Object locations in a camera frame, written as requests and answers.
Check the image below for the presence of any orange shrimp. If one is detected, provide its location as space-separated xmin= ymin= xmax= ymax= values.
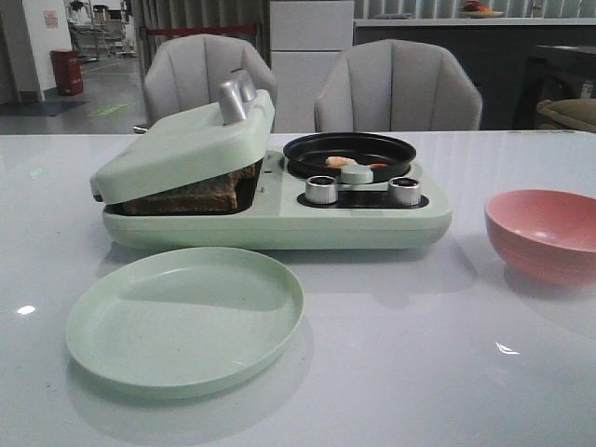
xmin=325 ymin=156 xmax=388 ymax=169

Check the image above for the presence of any white bread slice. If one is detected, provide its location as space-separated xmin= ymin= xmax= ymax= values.
xmin=230 ymin=163 xmax=257 ymax=183
xmin=121 ymin=172 xmax=241 ymax=215

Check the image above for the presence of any green breakfast maker lid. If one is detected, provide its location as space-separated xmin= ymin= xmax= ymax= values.
xmin=90 ymin=89 xmax=275 ymax=204

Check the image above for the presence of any pink plastic bowl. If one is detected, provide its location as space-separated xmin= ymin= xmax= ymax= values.
xmin=484 ymin=189 xmax=595 ymax=286

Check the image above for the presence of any green breakfast maker base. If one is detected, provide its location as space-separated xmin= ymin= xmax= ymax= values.
xmin=102 ymin=146 xmax=453 ymax=251

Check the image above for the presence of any left silver control knob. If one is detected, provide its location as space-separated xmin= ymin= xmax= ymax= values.
xmin=305 ymin=175 xmax=338 ymax=205

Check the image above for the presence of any silver control knob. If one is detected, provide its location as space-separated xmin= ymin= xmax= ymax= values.
xmin=305 ymin=175 xmax=338 ymax=205
xmin=386 ymin=177 xmax=422 ymax=207

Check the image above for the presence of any green round pan knob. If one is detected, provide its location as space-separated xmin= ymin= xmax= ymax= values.
xmin=340 ymin=164 xmax=374 ymax=184

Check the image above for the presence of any right silver control knob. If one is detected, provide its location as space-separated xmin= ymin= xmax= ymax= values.
xmin=386 ymin=177 xmax=422 ymax=207

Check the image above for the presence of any black round frying pan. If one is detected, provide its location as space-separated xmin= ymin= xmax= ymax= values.
xmin=283 ymin=132 xmax=416 ymax=183

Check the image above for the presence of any light green round plate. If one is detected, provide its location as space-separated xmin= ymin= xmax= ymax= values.
xmin=65 ymin=248 xmax=305 ymax=400

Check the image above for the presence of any right grey upholstered chair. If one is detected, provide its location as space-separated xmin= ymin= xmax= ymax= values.
xmin=314 ymin=39 xmax=482 ymax=132

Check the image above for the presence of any grey upholstered chair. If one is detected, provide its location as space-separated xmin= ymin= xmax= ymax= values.
xmin=314 ymin=39 xmax=482 ymax=132
xmin=143 ymin=34 xmax=278 ymax=126

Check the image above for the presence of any white cabinet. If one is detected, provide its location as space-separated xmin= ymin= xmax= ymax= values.
xmin=269 ymin=1 xmax=354 ymax=133

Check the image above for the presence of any left grey upholstered chair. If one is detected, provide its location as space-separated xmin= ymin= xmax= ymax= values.
xmin=143 ymin=34 xmax=278 ymax=126

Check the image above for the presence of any red bin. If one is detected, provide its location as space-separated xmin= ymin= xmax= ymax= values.
xmin=50 ymin=49 xmax=84 ymax=96

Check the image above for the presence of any fruit plate on counter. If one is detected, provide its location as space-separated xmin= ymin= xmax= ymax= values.
xmin=459 ymin=0 xmax=504 ymax=19

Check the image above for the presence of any tan cushion at right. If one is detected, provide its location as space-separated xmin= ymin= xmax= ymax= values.
xmin=536 ymin=99 xmax=596 ymax=133

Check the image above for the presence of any silver lid handle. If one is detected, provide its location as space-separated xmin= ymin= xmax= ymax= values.
xmin=218 ymin=69 xmax=257 ymax=125

